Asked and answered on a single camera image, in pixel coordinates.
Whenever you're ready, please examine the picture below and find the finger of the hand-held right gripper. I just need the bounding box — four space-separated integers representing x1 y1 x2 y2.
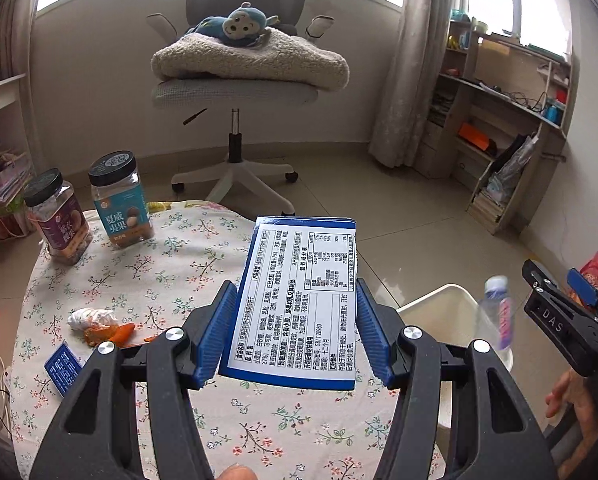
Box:
566 269 598 312
521 259 568 306

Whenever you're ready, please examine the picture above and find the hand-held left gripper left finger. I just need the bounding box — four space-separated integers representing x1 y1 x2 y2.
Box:
31 281 237 480

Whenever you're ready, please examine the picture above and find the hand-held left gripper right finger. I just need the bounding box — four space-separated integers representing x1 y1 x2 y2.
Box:
356 277 547 480

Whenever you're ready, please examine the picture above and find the clear plastic bottle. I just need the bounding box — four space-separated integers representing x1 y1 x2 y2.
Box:
476 275 514 351

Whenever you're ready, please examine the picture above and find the white trash bin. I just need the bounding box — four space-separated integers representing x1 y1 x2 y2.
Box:
398 284 514 480

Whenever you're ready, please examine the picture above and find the large blue biscuit box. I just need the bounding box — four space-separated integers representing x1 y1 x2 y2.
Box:
219 216 360 391

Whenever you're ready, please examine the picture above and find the person's right hand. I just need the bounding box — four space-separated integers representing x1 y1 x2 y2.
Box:
545 367 598 443

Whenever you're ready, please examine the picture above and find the person's left hand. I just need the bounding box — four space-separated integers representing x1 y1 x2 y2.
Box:
218 465 260 480

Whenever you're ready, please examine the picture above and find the red patterned box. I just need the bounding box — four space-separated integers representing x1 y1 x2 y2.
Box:
579 251 598 301

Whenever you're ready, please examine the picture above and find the orange peel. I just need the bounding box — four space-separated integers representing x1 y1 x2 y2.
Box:
81 323 136 348

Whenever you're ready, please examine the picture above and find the grey plastic bag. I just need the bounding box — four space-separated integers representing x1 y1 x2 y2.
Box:
486 132 537 206

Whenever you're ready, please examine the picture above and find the white wrapped candy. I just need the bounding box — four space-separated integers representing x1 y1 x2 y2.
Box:
68 307 118 332

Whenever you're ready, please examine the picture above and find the small blue box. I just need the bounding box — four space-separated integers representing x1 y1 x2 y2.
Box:
45 342 83 397

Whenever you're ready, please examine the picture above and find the orange flat box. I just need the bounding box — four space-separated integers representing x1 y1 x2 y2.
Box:
458 122 497 153

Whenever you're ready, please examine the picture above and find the blue label nut jar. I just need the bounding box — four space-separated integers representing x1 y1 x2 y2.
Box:
88 150 154 250

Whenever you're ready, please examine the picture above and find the grey office chair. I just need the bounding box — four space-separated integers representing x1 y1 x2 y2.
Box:
145 0 336 216

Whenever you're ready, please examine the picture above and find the purple label nut jar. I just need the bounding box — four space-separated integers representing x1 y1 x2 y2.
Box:
24 168 90 266

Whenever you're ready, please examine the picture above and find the wooden desk shelf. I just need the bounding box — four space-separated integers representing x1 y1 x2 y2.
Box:
421 10 574 236

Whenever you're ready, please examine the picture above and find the printed shopping bag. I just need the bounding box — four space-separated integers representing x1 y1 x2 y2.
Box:
0 205 36 243

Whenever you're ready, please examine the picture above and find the grey curtain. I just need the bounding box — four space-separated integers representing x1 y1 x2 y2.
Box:
0 0 42 81
369 0 462 166

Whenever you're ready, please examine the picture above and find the stack of papers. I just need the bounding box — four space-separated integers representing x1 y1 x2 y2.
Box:
0 145 34 211

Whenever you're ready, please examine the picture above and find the side window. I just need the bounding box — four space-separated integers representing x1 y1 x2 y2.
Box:
466 0 574 56

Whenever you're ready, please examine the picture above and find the cream fleece blanket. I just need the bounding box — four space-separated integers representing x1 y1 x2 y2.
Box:
151 27 350 92

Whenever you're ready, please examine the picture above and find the blue monkey plush toy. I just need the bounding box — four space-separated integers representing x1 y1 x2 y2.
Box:
186 2 280 51

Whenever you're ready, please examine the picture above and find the white bookshelf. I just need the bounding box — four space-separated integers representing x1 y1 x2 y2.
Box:
0 25 34 241

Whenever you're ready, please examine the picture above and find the white cable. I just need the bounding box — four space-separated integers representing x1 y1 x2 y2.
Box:
0 350 14 441

